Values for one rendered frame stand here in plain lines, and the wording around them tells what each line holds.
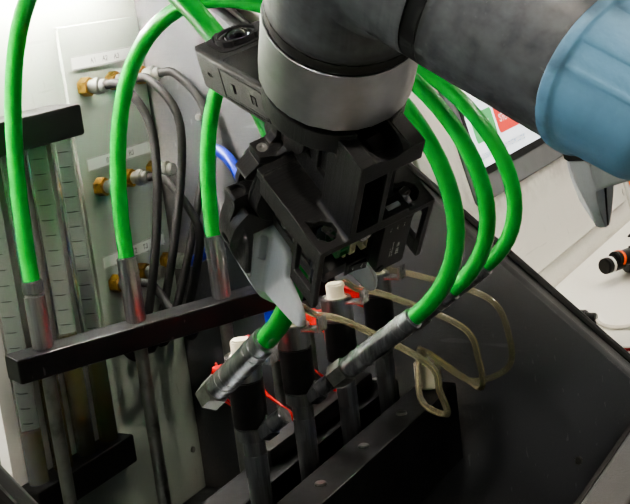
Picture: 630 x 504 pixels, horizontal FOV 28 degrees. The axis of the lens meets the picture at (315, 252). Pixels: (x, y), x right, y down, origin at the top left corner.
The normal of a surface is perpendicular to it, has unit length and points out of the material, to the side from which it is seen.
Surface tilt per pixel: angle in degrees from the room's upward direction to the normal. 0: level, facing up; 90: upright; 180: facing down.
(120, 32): 90
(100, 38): 90
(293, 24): 117
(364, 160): 46
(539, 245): 76
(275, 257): 101
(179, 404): 90
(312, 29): 124
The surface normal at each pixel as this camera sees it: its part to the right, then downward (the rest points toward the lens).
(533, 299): -0.47, 0.25
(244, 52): -0.23, -0.84
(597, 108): -0.49, 0.44
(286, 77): -0.67, 0.59
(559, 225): 0.82, -0.23
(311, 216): 0.08, -0.55
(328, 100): -0.20, 0.81
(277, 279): -0.84, 0.39
